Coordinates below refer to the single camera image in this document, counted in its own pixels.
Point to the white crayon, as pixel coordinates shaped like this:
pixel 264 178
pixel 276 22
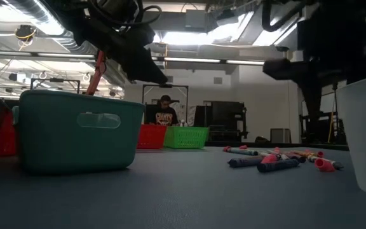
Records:
pixel 283 156
pixel 311 158

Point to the silver spiral ceiling duct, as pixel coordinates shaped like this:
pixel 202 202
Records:
pixel 33 12

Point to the orange crayon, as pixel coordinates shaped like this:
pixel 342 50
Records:
pixel 303 153

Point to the grey waste bin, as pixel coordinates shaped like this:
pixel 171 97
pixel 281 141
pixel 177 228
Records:
pixel 280 135

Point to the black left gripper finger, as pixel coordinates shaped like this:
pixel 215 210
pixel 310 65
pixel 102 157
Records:
pixel 145 63

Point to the grey wall vent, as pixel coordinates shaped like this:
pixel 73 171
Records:
pixel 218 80

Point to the black equipment cart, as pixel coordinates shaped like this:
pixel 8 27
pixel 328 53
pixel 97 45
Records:
pixel 329 127

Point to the white printed sheet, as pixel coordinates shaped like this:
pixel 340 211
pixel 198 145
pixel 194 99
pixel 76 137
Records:
pixel 187 114

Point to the long ceiling light fixture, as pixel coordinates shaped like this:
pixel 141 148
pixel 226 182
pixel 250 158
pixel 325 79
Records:
pixel 202 60

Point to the green plastic basket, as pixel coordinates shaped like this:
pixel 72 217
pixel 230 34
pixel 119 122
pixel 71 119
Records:
pixel 186 138

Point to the teal plastic bin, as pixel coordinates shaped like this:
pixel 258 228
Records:
pixel 75 149

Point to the whiteboard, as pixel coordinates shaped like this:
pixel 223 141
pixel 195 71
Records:
pixel 327 101

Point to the black equipment cabinet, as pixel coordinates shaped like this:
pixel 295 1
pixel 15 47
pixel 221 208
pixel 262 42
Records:
pixel 224 121

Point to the grey ceiling air unit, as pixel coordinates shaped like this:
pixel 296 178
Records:
pixel 199 20

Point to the person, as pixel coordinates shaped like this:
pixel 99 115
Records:
pixel 165 116

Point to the red plastic basket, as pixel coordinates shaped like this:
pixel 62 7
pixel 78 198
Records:
pixel 151 136
pixel 6 140

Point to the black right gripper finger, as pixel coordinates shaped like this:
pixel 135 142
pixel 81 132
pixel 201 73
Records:
pixel 313 105
pixel 297 70

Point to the light blue crayon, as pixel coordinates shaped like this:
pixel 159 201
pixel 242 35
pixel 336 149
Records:
pixel 243 152

